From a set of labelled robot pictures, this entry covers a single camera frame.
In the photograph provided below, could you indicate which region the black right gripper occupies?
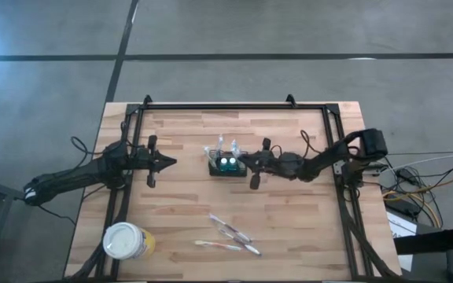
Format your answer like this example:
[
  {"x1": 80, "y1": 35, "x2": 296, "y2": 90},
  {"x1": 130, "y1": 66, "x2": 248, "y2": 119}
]
[{"x1": 238, "y1": 137, "x2": 282, "y2": 190}]

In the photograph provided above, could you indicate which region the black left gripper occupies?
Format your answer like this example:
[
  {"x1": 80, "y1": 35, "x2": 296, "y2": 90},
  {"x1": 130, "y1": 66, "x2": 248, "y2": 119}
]
[{"x1": 134, "y1": 134, "x2": 178, "y2": 189}]

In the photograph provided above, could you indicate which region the green toothbrush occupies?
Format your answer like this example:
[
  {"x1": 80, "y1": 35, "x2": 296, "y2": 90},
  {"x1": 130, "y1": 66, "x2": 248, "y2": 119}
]
[{"x1": 230, "y1": 138, "x2": 247, "y2": 160}]

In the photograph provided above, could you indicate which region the purple toothbrush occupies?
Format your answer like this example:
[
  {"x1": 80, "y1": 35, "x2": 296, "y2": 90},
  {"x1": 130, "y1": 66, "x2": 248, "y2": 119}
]
[
  {"x1": 208, "y1": 212, "x2": 253, "y2": 243},
  {"x1": 217, "y1": 228, "x2": 263, "y2": 257}
]

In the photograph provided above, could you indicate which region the yellow canister with white lid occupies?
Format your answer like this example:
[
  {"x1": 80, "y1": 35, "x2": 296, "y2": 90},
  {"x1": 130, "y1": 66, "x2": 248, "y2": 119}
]
[{"x1": 102, "y1": 222, "x2": 157, "y2": 261}]

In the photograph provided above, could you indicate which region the grey metal plate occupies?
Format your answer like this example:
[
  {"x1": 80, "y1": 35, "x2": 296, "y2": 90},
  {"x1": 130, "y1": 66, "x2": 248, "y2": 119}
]
[{"x1": 332, "y1": 160, "x2": 354, "y2": 177}]

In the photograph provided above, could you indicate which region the black power brick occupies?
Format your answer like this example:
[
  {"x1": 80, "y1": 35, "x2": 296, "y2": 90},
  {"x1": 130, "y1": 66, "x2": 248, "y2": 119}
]
[{"x1": 387, "y1": 198, "x2": 422, "y2": 219}]

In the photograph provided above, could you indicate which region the white paper sheet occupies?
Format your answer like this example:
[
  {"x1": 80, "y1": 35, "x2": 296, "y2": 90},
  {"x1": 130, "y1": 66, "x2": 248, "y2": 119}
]
[{"x1": 386, "y1": 211, "x2": 418, "y2": 272}]

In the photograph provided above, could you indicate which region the black stand beam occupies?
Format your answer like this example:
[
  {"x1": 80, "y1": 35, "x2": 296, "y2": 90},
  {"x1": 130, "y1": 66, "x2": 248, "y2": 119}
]
[{"x1": 393, "y1": 227, "x2": 453, "y2": 282}]

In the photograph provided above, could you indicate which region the black wire caddy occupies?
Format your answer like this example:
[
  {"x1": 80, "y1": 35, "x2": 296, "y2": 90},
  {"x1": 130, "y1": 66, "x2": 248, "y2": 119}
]
[{"x1": 208, "y1": 151, "x2": 249, "y2": 178}]

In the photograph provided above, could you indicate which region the black aluminium table frame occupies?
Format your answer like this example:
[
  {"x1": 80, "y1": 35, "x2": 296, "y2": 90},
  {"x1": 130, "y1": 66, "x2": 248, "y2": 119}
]
[{"x1": 63, "y1": 94, "x2": 403, "y2": 282}]

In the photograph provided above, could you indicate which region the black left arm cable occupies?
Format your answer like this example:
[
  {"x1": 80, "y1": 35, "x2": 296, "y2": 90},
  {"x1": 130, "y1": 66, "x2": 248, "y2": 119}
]
[{"x1": 70, "y1": 135, "x2": 106, "y2": 157}]

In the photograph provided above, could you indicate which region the cables and power box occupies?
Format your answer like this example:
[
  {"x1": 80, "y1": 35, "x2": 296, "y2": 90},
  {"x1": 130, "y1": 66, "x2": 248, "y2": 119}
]
[{"x1": 381, "y1": 176, "x2": 453, "y2": 230}]

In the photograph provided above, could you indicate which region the white cable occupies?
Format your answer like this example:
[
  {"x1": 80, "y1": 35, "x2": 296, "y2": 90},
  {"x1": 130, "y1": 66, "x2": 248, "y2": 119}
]
[{"x1": 383, "y1": 155, "x2": 453, "y2": 174}]

